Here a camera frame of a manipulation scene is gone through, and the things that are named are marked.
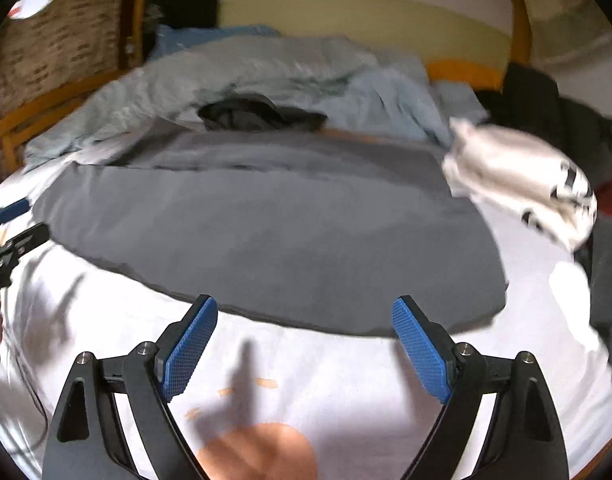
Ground person's grey trouser leg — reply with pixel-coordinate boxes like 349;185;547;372
578;215;612;341

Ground light blue duvet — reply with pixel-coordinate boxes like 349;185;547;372
23;35;489;173

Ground white and green headboard panel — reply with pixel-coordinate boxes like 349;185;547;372
218;0;517;68

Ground black hanging garment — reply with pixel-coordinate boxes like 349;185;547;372
143;0;221;56

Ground white printed sweatshirt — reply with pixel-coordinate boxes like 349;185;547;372
443;117;599;253

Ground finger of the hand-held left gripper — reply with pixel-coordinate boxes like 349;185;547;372
0;198;30;226
0;223;51;261

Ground wooden bed frame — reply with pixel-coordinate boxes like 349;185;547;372
0;0;534;171

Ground black jacket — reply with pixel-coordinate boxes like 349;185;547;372
486;62;612;191

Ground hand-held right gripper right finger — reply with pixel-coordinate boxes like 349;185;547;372
391;295;569;480

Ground patterned beige curtain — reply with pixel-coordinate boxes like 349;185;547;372
0;0;136;126

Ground blue pillow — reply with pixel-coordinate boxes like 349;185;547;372
148;24;281;61

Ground orange pillow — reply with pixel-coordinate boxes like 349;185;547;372
426;59;504;91

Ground grey hooded jacket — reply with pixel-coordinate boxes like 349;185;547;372
30;92;509;338

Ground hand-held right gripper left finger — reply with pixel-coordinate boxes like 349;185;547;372
43;294;219;480

